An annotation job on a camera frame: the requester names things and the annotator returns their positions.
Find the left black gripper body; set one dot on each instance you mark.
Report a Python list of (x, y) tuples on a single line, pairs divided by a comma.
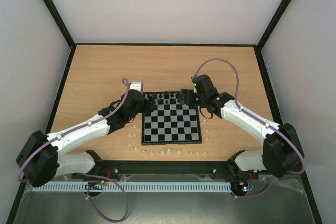
[(143, 109)]

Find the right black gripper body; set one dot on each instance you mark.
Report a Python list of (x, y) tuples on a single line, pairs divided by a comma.
[(189, 97)]

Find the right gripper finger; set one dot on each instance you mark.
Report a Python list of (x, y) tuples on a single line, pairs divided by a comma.
[(190, 97), (182, 96)]

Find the black king piece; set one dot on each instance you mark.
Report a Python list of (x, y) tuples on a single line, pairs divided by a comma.
[(166, 94)]

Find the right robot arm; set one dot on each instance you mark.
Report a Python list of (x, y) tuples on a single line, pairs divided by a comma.
[(280, 152)]

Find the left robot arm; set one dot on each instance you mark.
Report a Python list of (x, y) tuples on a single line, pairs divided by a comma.
[(45, 156)]

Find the black and white chessboard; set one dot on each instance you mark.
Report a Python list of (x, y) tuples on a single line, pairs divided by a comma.
[(170, 123)]

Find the clear plastic sheet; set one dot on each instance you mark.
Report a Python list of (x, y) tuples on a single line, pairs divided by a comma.
[(280, 202)]

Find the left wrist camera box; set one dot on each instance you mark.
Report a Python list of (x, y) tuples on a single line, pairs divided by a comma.
[(137, 85)]

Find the black aluminium rail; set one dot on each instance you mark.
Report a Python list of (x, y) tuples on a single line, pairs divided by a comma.
[(226, 170)]

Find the white slotted cable duct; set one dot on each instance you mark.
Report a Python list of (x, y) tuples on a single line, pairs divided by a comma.
[(138, 187)]

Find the black cage frame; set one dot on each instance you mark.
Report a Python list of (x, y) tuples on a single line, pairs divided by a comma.
[(162, 43)]

